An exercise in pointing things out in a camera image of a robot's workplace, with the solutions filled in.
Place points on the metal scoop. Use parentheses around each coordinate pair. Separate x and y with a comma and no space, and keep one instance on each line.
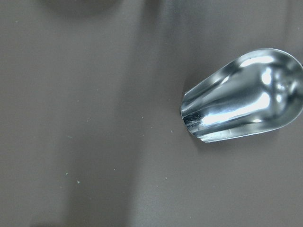
(258,92)

